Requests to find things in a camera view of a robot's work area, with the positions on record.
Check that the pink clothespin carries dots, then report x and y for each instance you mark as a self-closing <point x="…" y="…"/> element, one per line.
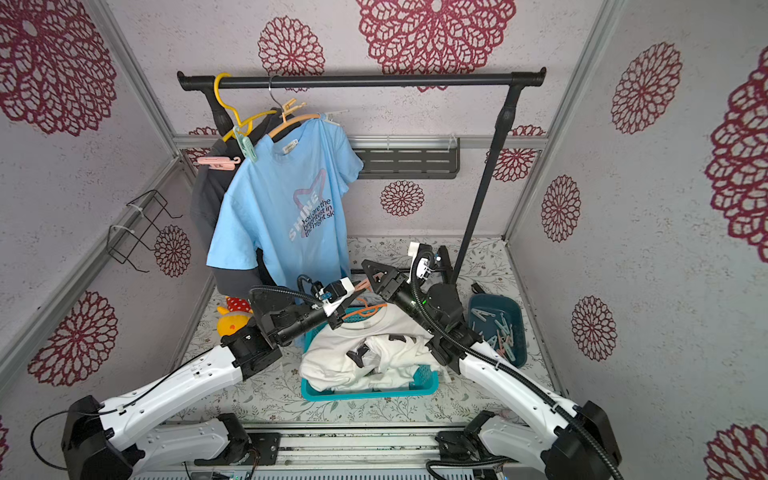
<point x="220" y="163"/>
<point x="363" y="286"/>

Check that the dark grey t-shirt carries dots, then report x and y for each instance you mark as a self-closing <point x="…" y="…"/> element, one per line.
<point x="206" y="200"/>

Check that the beige clothespin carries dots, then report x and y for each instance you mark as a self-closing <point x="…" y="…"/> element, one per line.
<point x="289" y="107"/>

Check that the mint green clothespin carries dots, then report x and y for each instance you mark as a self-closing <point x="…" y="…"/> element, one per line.
<point x="245" y="144"/>

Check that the orange plastic hanger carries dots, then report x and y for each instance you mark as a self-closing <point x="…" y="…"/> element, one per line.
<point x="364" y="310"/>

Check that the black wall shelf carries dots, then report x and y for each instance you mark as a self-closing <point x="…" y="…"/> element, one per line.
<point x="439" y="160"/>

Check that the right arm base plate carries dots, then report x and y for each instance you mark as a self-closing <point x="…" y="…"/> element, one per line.
<point x="463" y="448"/>

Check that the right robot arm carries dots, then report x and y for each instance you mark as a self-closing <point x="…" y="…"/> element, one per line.
<point x="555" y="436"/>

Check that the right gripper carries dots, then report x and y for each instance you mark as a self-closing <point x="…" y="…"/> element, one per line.
<point x="388" y="283"/>

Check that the grey clothespin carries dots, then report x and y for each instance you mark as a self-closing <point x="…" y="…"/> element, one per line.
<point x="333" y="117"/>

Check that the black wire wall basket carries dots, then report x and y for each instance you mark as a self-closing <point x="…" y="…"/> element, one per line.
<point x="144" y="212"/>

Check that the yellow plush toy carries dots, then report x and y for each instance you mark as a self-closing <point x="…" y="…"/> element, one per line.
<point x="234" y="315"/>

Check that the yellow plastic hanger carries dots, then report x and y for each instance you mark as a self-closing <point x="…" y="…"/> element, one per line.
<point x="240" y="125"/>

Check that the dark teal clothespin bin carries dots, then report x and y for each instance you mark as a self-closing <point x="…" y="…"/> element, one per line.
<point x="514" y="315"/>

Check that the white t-shirt black print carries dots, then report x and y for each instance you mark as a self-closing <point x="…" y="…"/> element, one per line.
<point x="372" y="354"/>

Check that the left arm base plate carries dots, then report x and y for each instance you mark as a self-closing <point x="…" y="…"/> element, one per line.
<point x="260" y="449"/>

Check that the colourful clothespins pile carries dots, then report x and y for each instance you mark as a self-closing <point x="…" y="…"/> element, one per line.
<point x="494" y="327"/>

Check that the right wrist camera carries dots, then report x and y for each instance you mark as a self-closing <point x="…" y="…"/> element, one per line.
<point x="429" y="260"/>

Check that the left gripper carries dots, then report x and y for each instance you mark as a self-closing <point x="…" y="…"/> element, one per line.
<point x="336" y="318"/>

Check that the light blue garment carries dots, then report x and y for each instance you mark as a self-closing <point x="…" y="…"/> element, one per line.
<point x="282" y="216"/>

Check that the teal laundry basket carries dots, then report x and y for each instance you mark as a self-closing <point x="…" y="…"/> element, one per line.
<point x="366" y="390"/>

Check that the wooden hanger metal hook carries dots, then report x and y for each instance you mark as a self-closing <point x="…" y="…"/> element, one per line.
<point x="292" y="119"/>

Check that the black clothes rack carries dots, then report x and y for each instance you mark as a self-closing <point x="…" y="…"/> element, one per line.
<point x="514" y="81"/>

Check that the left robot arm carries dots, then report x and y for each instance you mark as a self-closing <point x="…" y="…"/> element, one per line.
<point x="129" y="433"/>

